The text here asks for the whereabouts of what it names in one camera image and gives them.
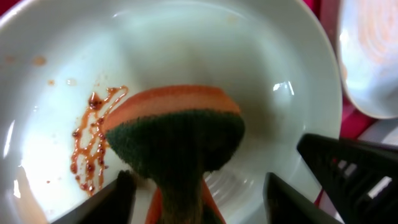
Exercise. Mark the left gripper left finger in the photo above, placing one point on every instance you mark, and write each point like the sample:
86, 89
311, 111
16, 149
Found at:
113, 204

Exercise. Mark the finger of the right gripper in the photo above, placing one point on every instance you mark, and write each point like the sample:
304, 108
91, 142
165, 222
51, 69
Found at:
359, 177

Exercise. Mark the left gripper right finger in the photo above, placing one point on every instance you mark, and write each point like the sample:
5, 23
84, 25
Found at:
285, 205

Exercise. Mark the green orange sponge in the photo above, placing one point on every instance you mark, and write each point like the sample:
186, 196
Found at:
173, 135

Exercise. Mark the white plate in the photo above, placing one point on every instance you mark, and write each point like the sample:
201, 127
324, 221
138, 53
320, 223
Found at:
366, 48
272, 57

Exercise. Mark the red plastic tray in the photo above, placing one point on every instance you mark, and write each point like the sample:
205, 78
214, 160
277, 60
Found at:
353, 122

